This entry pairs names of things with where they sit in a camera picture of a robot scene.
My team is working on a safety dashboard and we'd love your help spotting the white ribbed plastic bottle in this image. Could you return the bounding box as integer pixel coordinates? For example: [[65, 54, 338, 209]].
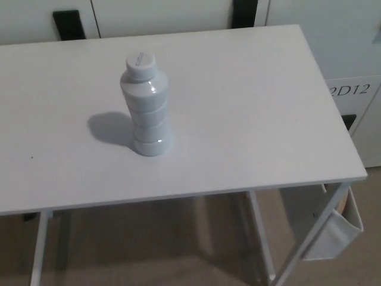
[[120, 51, 174, 158]]

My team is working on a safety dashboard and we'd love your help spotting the beige fabric side pocket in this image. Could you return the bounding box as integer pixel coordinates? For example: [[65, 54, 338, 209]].
[[301, 184, 364, 262]]

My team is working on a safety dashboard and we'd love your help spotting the white cabinet labelled 2D12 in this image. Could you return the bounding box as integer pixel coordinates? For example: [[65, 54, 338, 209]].
[[266, 0, 381, 170]]

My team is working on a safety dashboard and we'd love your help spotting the white metal frame table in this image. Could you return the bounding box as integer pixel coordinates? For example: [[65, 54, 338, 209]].
[[0, 24, 368, 286]]

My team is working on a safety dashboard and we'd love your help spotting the black cabinet handle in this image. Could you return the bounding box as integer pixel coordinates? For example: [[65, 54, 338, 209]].
[[341, 114, 357, 134], [52, 10, 87, 41], [232, 0, 259, 28]]

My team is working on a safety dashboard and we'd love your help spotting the white cabinet with black handles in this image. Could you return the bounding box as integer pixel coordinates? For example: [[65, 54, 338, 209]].
[[0, 0, 271, 46]]

